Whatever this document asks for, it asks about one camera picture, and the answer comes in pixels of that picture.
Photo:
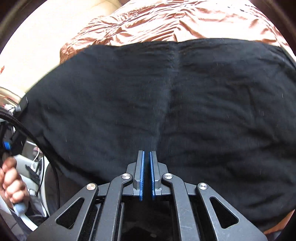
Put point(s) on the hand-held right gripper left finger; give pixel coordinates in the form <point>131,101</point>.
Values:
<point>142,176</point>

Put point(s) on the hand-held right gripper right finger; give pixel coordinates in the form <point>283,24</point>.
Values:
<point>152,176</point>

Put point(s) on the black pants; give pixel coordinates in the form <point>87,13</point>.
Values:
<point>208,104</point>

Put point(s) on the person's left hand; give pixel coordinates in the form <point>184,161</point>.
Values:
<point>12,183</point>

